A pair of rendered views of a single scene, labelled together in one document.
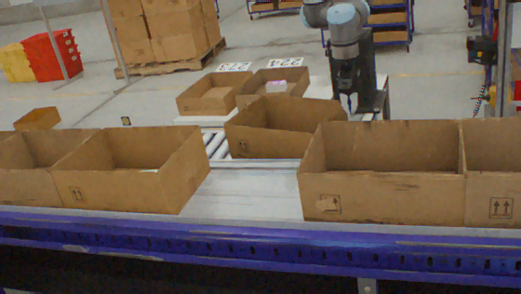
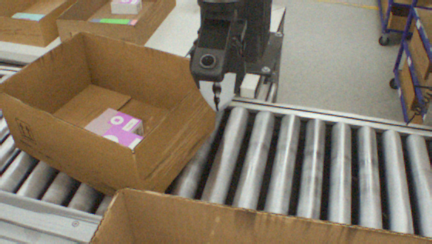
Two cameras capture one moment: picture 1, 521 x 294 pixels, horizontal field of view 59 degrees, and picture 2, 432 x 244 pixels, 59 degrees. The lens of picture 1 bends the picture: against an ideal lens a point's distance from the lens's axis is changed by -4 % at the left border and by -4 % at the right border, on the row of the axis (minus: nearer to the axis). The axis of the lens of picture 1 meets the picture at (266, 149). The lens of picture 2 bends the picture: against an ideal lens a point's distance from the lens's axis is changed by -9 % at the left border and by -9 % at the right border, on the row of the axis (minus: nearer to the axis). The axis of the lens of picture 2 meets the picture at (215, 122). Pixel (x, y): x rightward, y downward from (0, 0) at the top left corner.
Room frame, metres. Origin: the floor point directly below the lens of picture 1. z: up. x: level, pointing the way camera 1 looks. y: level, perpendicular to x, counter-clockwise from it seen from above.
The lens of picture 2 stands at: (0.95, -0.23, 1.38)
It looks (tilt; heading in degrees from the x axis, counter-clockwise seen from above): 40 degrees down; 351
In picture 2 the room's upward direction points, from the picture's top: straight up
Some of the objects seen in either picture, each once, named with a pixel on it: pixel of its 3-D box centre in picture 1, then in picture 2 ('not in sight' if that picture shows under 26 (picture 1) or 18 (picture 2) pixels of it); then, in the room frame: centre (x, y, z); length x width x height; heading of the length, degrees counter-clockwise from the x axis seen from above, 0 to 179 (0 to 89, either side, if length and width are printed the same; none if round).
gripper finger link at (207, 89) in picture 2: (346, 101); (211, 82); (1.54, -0.31, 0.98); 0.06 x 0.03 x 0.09; 159
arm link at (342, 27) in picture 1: (342, 24); not in sight; (1.54, -0.32, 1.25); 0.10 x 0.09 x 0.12; 146
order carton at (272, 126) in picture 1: (287, 131); (106, 109); (1.69, -0.10, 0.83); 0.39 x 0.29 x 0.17; 53
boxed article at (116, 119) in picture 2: not in sight; (119, 128); (1.69, -0.12, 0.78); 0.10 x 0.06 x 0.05; 53
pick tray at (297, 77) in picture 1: (274, 88); (120, 11); (2.29, -0.10, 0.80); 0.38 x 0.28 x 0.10; 158
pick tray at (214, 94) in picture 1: (217, 92); (43, 7); (2.40, 0.20, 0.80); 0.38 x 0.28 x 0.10; 154
